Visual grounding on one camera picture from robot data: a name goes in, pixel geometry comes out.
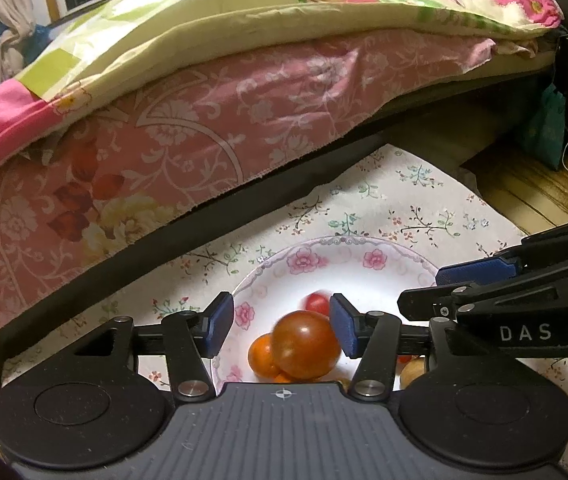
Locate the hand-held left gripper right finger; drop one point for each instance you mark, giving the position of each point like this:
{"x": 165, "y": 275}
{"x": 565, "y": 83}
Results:
{"x": 346, "y": 325}

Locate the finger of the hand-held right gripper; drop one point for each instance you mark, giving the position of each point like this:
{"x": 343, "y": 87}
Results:
{"x": 424, "y": 302}
{"x": 479, "y": 270}

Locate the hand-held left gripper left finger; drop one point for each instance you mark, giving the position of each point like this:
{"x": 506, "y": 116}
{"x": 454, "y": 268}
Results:
{"x": 219, "y": 325}

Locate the white floral-rim plate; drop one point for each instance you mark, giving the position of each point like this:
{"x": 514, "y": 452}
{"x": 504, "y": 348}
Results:
{"x": 354, "y": 280}

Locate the large orange-red tomato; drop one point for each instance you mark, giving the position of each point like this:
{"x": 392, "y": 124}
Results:
{"x": 304, "y": 345}

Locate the small orange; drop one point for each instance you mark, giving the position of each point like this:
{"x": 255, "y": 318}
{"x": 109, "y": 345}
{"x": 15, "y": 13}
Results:
{"x": 284, "y": 379}
{"x": 261, "y": 357}

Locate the pale round fruit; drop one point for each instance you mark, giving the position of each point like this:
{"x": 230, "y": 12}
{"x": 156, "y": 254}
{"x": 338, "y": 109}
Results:
{"x": 413, "y": 372}

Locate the white floral cloth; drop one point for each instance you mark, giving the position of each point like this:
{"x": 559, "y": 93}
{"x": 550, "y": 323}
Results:
{"x": 404, "y": 200}

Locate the green bag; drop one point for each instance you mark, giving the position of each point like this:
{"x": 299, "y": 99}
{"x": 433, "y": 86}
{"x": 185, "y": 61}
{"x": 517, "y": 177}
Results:
{"x": 546, "y": 125}

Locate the pink floral bedsheet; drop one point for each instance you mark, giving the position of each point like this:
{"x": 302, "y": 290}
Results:
{"x": 214, "y": 125}

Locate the blue cloth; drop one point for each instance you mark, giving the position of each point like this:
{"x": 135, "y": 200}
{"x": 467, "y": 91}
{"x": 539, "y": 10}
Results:
{"x": 31, "y": 45}

